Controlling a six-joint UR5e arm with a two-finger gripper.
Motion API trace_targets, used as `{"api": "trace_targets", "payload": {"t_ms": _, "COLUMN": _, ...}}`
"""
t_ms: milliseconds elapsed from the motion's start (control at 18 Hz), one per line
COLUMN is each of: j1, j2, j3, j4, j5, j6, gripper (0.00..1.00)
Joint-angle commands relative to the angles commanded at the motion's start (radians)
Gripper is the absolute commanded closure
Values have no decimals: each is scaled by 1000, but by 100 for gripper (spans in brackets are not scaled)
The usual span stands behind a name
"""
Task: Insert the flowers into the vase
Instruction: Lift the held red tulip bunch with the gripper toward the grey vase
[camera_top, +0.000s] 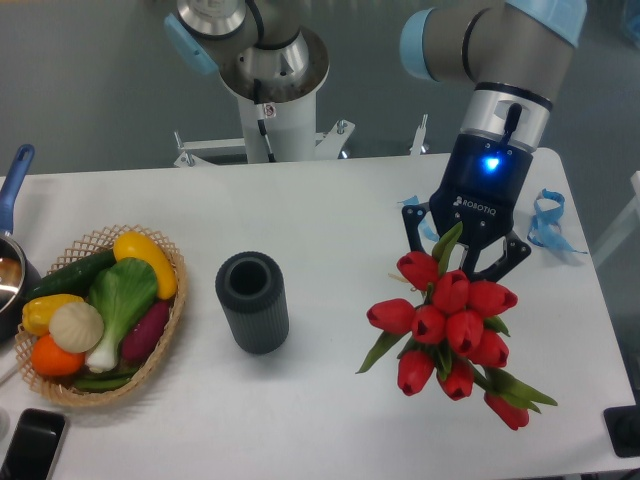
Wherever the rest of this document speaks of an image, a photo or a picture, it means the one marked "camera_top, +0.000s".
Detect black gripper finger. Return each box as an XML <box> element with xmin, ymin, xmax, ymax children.
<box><xmin>467</xmin><ymin>235</ymin><xmax>531</xmax><ymax>281</ymax></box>
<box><xmin>401</xmin><ymin>202</ymin><xmax>430</xmax><ymax>253</ymax></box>

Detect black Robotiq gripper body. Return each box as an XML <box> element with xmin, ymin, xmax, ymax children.
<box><xmin>429</xmin><ymin>134</ymin><xmax>533</xmax><ymax>250</ymax></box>

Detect red tulip bouquet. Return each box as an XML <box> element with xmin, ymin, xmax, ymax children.
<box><xmin>359</xmin><ymin>224</ymin><xmax>557</xmax><ymax>430</ymax></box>

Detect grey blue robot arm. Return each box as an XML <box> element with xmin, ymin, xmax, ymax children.
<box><xmin>164</xmin><ymin>1</ymin><xmax>587</xmax><ymax>281</ymax></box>

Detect dark grey ribbed vase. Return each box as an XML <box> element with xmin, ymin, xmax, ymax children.
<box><xmin>215</xmin><ymin>251</ymin><xmax>289</xmax><ymax>355</ymax></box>

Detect curved blue ribbon strip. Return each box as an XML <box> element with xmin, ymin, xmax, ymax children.
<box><xmin>399</xmin><ymin>195</ymin><xmax>440</xmax><ymax>242</ymax></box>

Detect crumpled blue ribbon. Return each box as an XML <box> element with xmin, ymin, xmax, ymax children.
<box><xmin>527</xmin><ymin>189</ymin><xmax>587</xmax><ymax>254</ymax></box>

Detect black device at table edge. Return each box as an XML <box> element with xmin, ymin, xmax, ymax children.
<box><xmin>603</xmin><ymin>405</ymin><xmax>639</xmax><ymax>458</ymax></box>

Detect yellow squash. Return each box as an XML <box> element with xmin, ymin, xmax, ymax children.
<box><xmin>113</xmin><ymin>231</ymin><xmax>177</xmax><ymax>300</ymax></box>

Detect purple sweet potato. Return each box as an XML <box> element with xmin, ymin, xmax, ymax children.
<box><xmin>121</xmin><ymin>301</ymin><xmax>170</xmax><ymax>363</ymax></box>

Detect green bok choy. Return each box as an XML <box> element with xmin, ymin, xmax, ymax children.
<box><xmin>86</xmin><ymin>258</ymin><xmax>158</xmax><ymax>373</ymax></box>

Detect woven wicker basket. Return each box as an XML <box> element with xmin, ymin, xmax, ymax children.
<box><xmin>14</xmin><ymin>225</ymin><xmax>188</xmax><ymax>407</ymax></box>

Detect green cucumber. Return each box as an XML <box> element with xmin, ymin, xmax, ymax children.
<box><xmin>25</xmin><ymin>250</ymin><xmax>116</xmax><ymax>300</ymax></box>

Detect white garlic bulb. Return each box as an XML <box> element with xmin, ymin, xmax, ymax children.
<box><xmin>49</xmin><ymin>302</ymin><xmax>104</xmax><ymax>353</ymax></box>

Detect green pea pods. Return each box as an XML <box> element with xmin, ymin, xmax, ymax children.
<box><xmin>73</xmin><ymin>368</ymin><xmax>138</xmax><ymax>393</ymax></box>

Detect yellow bell pepper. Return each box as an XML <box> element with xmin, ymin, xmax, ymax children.
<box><xmin>22</xmin><ymin>294</ymin><xmax>84</xmax><ymax>337</ymax></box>

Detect orange fruit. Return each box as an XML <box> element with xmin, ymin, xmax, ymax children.
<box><xmin>31</xmin><ymin>335</ymin><xmax>85</xmax><ymax>377</ymax></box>

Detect black smartphone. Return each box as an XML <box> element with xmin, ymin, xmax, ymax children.
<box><xmin>1</xmin><ymin>408</ymin><xmax>68</xmax><ymax>480</ymax></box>

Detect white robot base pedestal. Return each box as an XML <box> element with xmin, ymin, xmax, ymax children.
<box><xmin>221</xmin><ymin>27</ymin><xmax>329</xmax><ymax>164</ymax></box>

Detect blue handled saucepan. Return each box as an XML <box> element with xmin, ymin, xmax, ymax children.
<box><xmin>1</xmin><ymin>144</ymin><xmax>40</xmax><ymax>343</ymax></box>

